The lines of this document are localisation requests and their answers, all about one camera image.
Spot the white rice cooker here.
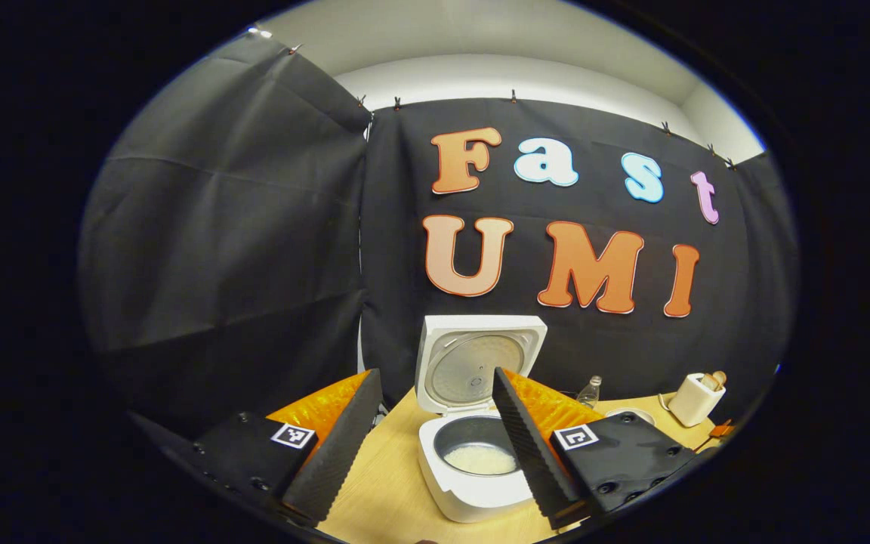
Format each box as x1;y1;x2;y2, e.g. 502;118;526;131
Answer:
415;315;548;524

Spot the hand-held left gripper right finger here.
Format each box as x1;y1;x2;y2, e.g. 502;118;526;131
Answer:
492;367;700;530

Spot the black backdrop cloth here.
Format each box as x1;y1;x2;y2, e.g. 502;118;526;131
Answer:
79;34;798;439

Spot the white rice heap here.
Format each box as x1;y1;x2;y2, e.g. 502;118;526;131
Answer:
444;444;517;476

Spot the white toaster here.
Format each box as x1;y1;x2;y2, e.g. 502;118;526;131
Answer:
668;372;727;428

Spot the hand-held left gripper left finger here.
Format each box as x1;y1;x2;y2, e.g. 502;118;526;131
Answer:
193;368;384;527

